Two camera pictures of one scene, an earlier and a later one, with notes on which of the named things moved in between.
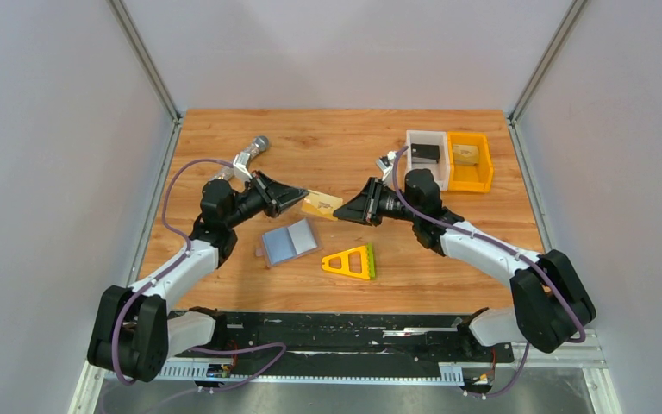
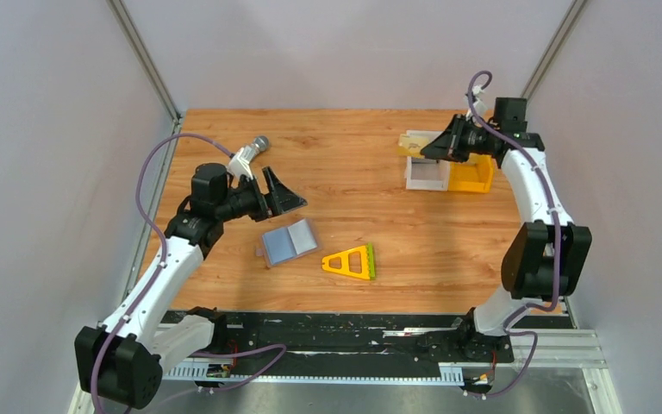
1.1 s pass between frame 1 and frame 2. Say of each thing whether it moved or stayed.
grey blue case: stayed
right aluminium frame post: stayed
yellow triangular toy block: stayed
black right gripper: moved
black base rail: stayed
